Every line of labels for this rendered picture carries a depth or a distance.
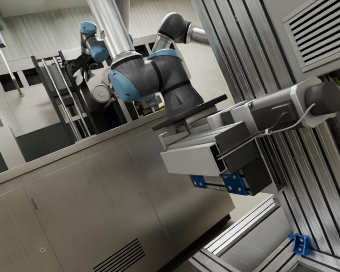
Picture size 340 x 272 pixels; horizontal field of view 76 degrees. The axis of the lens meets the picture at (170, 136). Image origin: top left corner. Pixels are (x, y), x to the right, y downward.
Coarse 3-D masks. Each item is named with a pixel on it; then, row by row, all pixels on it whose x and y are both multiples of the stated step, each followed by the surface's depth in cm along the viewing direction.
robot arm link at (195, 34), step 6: (186, 24) 116; (192, 24) 116; (186, 30) 116; (192, 30) 116; (198, 30) 116; (180, 36) 117; (186, 36) 117; (192, 36) 117; (198, 36) 116; (204, 36) 115; (174, 42) 127; (180, 42) 122; (186, 42) 120; (192, 42) 121; (198, 42) 119; (204, 42) 117
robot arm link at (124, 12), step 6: (114, 0) 88; (120, 0) 87; (126, 0) 88; (120, 6) 89; (126, 6) 91; (120, 12) 92; (126, 12) 93; (126, 18) 96; (126, 24) 98; (132, 42) 111
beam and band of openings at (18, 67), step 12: (144, 36) 205; (156, 36) 211; (144, 48) 208; (24, 60) 158; (48, 60) 165; (72, 60) 175; (108, 60) 194; (0, 72) 150; (12, 72) 154; (24, 72) 160; (36, 72) 167; (84, 72) 176; (0, 84) 149; (12, 84) 159; (24, 84) 156; (36, 84) 159
